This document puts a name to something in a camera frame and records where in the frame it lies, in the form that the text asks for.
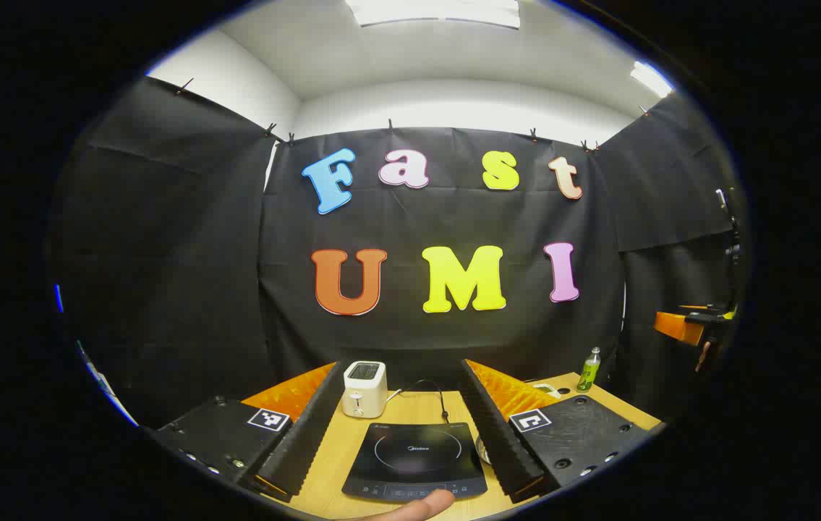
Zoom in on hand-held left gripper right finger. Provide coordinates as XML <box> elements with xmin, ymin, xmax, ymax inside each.
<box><xmin>458</xmin><ymin>358</ymin><xmax>655</xmax><ymax>505</ymax></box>

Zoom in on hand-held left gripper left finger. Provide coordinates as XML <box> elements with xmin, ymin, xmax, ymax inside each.
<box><xmin>152</xmin><ymin>360</ymin><xmax>349</xmax><ymax>501</ymax></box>

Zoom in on black induction cooktop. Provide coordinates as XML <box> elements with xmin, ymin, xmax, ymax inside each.
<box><xmin>341</xmin><ymin>422</ymin><xmax>489</xmax><ymax>504</ymax></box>

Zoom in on white toaster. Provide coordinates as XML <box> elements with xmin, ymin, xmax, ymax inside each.
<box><xmin>342</xmin><ymin>360</ymin><xmax>388</xmax><ymax>419</ymax></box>

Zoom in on black equipment stand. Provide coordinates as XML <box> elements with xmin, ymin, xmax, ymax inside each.
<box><xmin>715</xmin><ymin>187</ymin><xmax>744</xmax><ymax>305</ymax></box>

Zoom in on green label drink bottle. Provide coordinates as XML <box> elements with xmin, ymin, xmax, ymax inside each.
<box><xmin>576</xmin><ymin>347</ymin><xmax>602</xmax><ymax>394</ymax></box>

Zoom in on black backdrop cloth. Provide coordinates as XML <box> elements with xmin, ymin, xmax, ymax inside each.
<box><xmin>48</xmin><ymin>76</ymin><xmax>744</xmax><ymax>428</ymax></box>

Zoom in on ceiling light panel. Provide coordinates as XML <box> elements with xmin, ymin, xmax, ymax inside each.
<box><xmin>630</xmin><ymin>61</ymin><xmax>674</xmax><ymax>99</ymax></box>
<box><xmin>345</xmin><ymin>0</ymin><xmax>522</xmax><ymax>30</ymax></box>

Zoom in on black power cable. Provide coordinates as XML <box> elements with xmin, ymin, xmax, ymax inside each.
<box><xmin>386</xmin><ymin>378</ymin><xmax>451</xmax><ymax>425</ymax></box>

